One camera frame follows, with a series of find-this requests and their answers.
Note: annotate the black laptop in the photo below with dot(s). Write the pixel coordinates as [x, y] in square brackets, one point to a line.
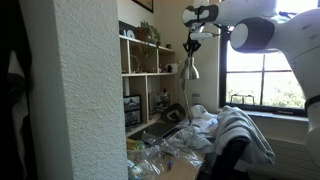
[157, 129]

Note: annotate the black office chair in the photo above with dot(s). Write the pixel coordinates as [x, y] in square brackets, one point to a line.
[221, 167]

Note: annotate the clear plastic bag with toys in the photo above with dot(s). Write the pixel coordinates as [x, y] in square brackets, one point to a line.
[151, 162]

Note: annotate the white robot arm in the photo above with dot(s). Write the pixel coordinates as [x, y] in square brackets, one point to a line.
[259, 28]

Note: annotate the white baseball cap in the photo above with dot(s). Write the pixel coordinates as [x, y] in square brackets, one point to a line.
[199, 111]

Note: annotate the small red blue toy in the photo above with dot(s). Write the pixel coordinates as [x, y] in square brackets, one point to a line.
[170, 164]

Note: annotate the window with black frame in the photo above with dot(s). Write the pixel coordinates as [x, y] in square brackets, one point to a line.
[262, 81]

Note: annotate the potted green plant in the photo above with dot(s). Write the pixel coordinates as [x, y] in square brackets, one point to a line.
[147, 33]

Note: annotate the grey hooded sweatshirt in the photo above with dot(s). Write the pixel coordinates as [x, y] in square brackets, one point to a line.
[234, 123]

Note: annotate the wooden shelf unit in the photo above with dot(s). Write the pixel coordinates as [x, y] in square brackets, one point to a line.
[150, 71]

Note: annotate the grey crumpled cloth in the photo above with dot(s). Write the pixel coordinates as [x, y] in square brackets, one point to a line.
[193, 138]

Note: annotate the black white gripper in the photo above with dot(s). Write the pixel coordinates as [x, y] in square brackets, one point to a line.
[195, 36]

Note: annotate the black picture frames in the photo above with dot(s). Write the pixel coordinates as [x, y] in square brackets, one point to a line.
[132, 110]

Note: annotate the silver desk lamp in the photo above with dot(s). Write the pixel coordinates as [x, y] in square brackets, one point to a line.
[189, 72]

